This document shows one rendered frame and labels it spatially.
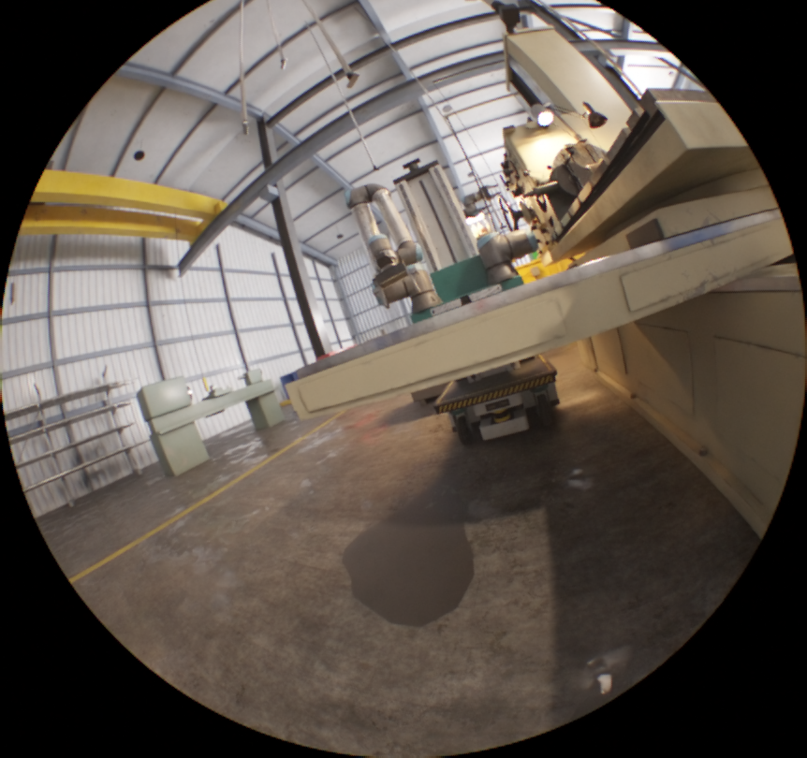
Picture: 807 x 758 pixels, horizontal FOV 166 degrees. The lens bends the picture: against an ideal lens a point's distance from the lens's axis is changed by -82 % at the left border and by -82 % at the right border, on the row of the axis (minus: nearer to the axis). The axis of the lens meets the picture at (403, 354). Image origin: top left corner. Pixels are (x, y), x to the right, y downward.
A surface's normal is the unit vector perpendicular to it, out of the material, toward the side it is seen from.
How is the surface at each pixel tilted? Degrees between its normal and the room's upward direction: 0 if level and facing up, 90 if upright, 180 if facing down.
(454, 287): 90
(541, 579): 0
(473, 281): 90
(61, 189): 90
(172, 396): 90
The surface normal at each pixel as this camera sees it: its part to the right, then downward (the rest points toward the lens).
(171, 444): 0.88, -0.30
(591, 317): -0.33, 0.16
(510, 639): -0.33, -0.94
